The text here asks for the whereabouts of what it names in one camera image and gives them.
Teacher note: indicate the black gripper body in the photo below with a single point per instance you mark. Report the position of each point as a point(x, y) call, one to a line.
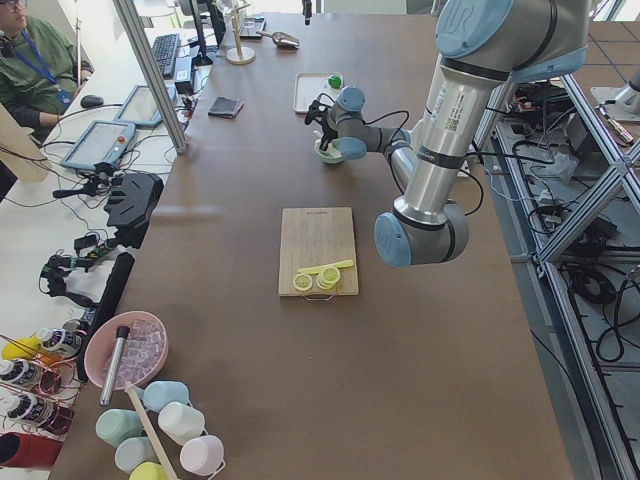
point(328, 134)

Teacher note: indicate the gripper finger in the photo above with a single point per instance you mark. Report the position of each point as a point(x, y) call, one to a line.
point(326, 146)

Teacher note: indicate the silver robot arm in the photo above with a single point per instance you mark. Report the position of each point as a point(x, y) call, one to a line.
point(482, 44)

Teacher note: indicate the mint green bowl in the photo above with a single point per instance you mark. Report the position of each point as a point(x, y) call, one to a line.
point(331, 157)

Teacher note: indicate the pink bowl with ice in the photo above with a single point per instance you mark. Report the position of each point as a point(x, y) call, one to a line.
point(144, 354)

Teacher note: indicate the green lime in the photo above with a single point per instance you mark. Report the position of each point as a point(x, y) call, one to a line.
point(335, 82)

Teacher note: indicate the cream rabbit tray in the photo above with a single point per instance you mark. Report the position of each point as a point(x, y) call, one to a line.
point(309, 86)

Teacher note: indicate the bamboo cutting board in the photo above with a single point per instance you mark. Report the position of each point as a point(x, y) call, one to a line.
point(312, 237)

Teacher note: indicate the metal scoop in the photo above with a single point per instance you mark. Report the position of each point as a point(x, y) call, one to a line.
point(281, 40)

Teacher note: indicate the grey folded cloth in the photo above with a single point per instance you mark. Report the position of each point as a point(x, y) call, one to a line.
point(224, 107)

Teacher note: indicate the wooden mug tree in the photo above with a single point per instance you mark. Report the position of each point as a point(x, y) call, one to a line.
point(237, 54)

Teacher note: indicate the yellow plastic knife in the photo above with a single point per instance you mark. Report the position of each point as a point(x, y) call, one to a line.
point(316, 269)

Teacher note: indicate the stacked lemon slices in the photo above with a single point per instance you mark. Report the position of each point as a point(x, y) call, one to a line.
point(328, 278)

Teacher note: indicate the lemon slice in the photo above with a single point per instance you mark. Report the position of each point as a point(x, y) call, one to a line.
point(302, 282)

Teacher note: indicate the black monitor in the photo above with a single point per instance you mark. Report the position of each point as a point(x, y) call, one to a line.
point(205, 54)

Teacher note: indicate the black keyboard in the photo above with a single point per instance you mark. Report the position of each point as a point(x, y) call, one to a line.
point(164, 49)

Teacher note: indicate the far teach pendant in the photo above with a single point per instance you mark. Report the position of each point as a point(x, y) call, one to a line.
point(140, 109)

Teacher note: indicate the teach pendant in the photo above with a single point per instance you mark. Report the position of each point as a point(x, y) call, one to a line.
point(102, 142)
point(140, 109)

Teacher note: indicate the near teach pendant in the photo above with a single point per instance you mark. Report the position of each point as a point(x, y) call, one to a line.
point(102, 142)

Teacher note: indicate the black computer mouse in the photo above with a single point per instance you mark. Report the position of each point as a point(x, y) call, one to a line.
point(91, 101)

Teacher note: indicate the metal muddler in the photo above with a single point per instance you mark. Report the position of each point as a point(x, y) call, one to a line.
point(108, 387)

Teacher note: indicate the seated person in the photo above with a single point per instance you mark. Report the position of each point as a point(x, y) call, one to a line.
point(41, 74)

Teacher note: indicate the white cup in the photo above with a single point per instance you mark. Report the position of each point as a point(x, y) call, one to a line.
point(181, 422)

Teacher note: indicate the pink cup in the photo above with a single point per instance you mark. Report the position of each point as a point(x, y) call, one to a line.
point(203, 456)

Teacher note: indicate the green cup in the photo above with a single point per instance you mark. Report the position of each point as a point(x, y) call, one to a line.
point(114, 426)

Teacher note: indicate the light blue cup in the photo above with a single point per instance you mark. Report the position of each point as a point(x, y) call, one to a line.
point(132, 452)

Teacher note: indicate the yellow cup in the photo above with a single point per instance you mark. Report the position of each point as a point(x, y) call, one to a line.
point(148, 471)

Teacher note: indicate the aluminium frame post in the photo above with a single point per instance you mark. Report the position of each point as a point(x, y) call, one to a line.
point(134, 29)

